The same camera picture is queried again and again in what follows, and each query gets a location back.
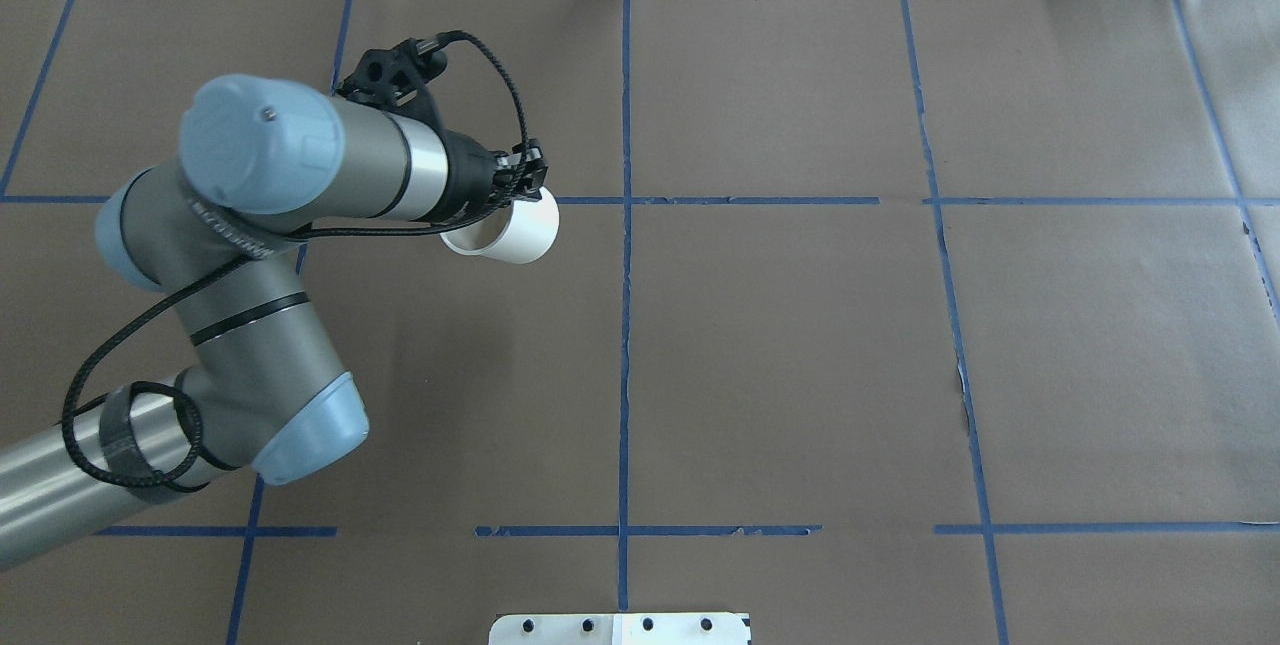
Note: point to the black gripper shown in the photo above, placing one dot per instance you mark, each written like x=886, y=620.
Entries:
x=468, y=177

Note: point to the white smiley mug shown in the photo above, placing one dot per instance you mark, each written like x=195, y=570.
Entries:
x=518, y=234

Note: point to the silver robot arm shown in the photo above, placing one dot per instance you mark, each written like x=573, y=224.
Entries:
x=233, y=368

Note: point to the brown paper table cover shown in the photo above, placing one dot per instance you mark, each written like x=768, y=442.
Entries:
x=882, y=321

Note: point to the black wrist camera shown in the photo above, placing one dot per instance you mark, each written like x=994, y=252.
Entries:
x=396, y=81

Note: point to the white camera pedestal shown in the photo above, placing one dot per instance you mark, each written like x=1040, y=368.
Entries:
x=623, y=628

